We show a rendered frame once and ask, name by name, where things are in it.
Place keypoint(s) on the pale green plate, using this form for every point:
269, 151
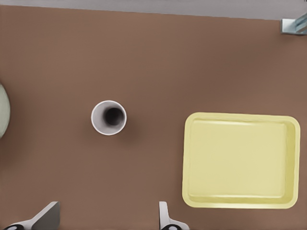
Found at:
3, 111

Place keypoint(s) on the white IKEA cup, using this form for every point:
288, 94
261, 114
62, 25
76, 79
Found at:
108, 117

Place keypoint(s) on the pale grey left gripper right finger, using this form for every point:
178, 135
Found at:
165, 218

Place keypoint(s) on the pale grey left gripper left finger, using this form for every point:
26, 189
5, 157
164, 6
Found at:
45, 216

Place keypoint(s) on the pale yellow tray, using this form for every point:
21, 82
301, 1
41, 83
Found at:
240, 160

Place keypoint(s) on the silver frame post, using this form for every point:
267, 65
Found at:
293, 25

